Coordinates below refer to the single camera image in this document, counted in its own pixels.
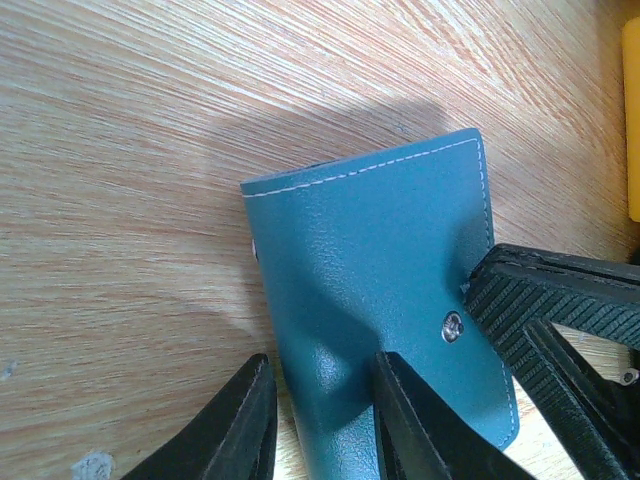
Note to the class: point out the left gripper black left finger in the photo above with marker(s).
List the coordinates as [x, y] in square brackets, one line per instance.
[232, 437]

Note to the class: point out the yellow plastic bin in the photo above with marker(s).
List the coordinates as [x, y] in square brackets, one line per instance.
[630, 56]

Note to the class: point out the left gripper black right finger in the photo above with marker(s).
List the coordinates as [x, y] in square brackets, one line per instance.
[418, 436]

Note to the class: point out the teal card holder wallet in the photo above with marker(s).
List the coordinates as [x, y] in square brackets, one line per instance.
[369, 254]

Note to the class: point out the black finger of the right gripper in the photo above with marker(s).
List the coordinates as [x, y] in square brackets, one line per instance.
[517, 297]

